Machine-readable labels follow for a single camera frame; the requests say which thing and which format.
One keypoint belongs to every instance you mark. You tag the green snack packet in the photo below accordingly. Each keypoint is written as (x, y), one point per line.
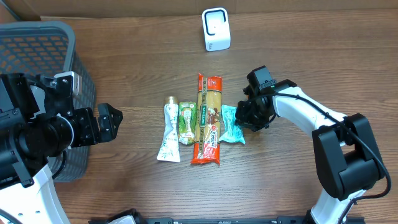
(187, 117)

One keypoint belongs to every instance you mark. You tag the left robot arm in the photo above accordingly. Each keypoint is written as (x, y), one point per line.
(39, 123)

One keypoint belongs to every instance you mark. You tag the white barcode scanner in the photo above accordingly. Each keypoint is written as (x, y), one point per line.
(216, 29)

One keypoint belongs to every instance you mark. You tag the orange spaghetti packet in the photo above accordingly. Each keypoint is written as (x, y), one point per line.
(208, 126)

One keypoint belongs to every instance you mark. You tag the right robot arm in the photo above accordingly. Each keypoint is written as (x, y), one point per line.
(348, 161)

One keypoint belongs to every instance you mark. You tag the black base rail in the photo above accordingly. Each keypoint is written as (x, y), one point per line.
(133, 216)

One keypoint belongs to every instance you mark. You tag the teal packet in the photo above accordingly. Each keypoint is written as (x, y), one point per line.
(233, 133)

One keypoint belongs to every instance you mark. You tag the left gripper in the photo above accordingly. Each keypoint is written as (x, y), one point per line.
(86, 127)

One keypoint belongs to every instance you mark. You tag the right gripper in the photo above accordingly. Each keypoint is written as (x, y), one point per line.
(249, 113)

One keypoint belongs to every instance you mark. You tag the grey plastic shopping basket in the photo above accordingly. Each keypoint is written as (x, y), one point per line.
(48, 48)

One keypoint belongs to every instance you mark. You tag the white tube with gold cap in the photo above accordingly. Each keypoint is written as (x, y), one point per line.
(169, 148)

